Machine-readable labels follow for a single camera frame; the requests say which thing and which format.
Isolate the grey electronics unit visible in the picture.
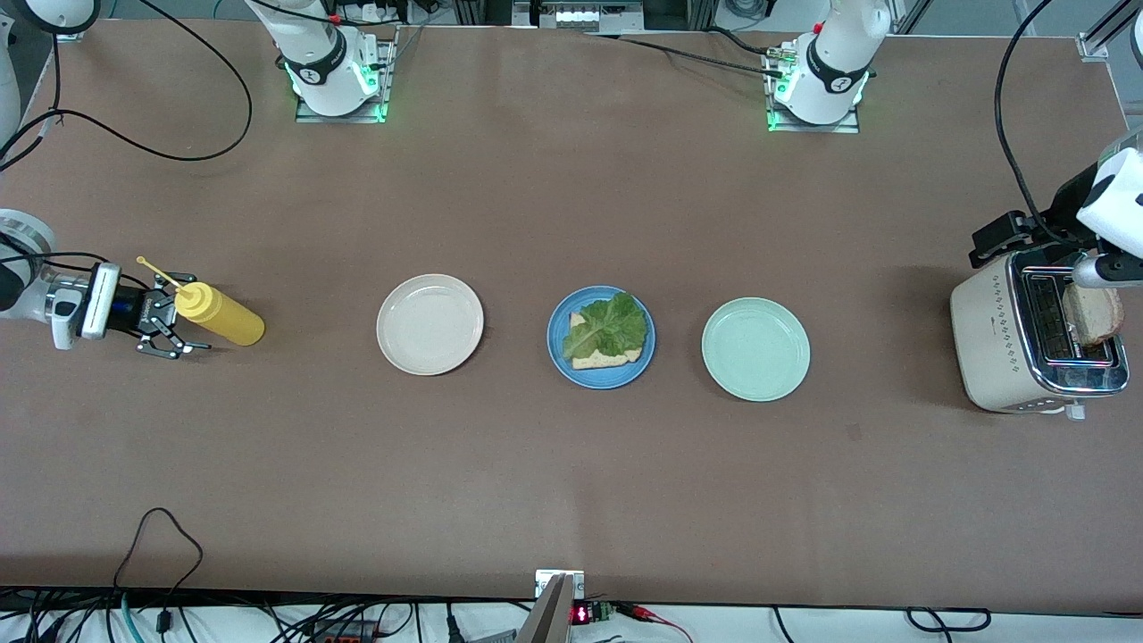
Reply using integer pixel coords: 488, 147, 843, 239
513, 0, 644, 32

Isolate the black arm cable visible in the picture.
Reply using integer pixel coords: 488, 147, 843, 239
0, 0, 254, 288
995, 0, 1086, 246

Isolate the red wire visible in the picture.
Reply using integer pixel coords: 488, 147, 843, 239
616, 605, 693, 643

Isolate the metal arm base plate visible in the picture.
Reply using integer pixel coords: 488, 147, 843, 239
765, 45, 861, 135
295, 40, 396, 124

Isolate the light green plate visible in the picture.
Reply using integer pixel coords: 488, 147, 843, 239
701, 296, 812, 403

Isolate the black cable across table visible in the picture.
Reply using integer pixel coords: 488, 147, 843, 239
580, 31, 791, 81

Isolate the green lettuce leaf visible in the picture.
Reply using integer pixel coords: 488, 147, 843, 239
563, 292, 649, 360

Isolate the toast bread slice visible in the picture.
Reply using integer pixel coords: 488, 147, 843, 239
1063, 284, 1124, 347
569, 311, 644, 370

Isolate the black coiled cable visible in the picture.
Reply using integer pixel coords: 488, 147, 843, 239
906, 607, 992, 633

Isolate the yellow mustard squeeze bottle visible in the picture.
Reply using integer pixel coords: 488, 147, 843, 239
137, 256, 266, 347

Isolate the thin black looped cable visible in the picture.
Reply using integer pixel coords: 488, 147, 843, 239
112, 507, 204, 613

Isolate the beige chrome toaster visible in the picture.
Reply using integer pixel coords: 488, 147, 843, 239
949, 247, 1130, 421

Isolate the beige plate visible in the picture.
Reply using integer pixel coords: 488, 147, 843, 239
376, 273, 485, 376

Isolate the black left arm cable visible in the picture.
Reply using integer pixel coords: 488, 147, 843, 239
995, 0, 1086, 246

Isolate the blue plate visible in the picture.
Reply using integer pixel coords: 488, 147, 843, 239
546, 285, 656, 390

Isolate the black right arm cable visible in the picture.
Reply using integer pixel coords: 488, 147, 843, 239
0, 0, 254, 288

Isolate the grey metal camera bracket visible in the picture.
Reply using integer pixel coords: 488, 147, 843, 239
516, 570, 586, 643

